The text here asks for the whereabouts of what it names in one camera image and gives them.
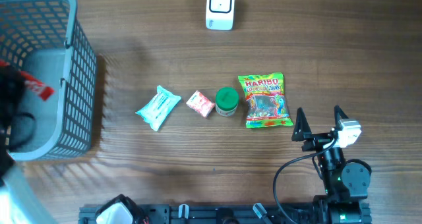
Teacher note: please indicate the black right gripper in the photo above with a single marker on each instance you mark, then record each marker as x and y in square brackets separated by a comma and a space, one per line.
[316, 140]

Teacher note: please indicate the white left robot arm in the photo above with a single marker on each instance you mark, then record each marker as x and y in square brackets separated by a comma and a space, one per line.
[17, 197]

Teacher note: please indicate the red white small box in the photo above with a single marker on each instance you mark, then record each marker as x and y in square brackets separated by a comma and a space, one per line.
[201, 104]

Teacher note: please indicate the green lid jar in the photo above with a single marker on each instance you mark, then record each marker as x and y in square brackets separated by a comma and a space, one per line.
[227, 100]

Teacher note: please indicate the white barcode scanner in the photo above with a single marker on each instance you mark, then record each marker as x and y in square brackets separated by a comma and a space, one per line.
[220, 14]

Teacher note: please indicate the grey plastic shopping basket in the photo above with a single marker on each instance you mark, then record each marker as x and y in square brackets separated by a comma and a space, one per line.
[45, 39]

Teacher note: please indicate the Haribo gummy worms bag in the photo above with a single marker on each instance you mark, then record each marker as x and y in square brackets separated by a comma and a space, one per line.
[265, 97]

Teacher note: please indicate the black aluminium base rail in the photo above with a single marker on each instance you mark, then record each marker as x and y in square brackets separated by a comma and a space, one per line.
[166, 214]

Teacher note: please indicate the small red packet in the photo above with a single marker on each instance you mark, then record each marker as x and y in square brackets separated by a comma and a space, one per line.
[36, 86]

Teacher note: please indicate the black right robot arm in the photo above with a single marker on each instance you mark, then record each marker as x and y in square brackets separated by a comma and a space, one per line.
[345, 181]

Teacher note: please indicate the teal wet wipes pack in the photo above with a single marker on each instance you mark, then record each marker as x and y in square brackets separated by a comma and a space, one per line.
[158, 108]

